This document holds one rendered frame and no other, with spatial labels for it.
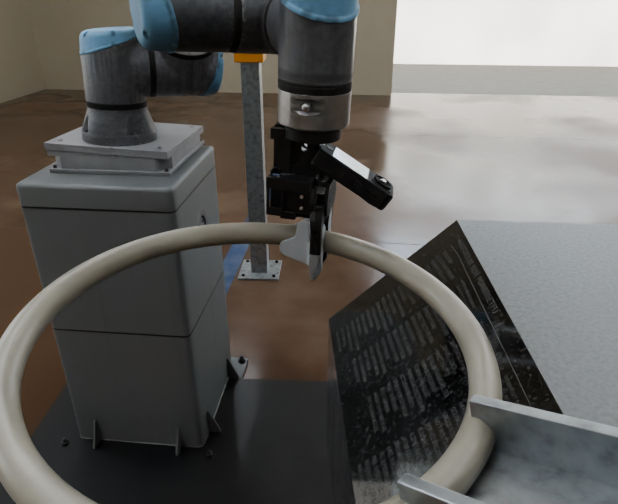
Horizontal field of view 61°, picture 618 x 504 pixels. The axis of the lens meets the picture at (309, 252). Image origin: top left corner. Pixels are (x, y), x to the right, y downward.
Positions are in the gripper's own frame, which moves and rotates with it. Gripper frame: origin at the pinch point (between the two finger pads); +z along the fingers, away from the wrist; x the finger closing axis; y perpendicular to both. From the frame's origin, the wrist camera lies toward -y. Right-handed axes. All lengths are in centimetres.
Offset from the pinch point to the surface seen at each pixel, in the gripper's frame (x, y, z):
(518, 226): -33.4, -32.5, 4.5
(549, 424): 32.5, -23.5, -7.9
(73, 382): -38, 78, 73
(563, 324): 0.1, -33.9, 3.7
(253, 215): -153, 58, 66
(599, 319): -2.3, -39.0, 3.5
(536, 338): 4.2, -29.7, 3.8
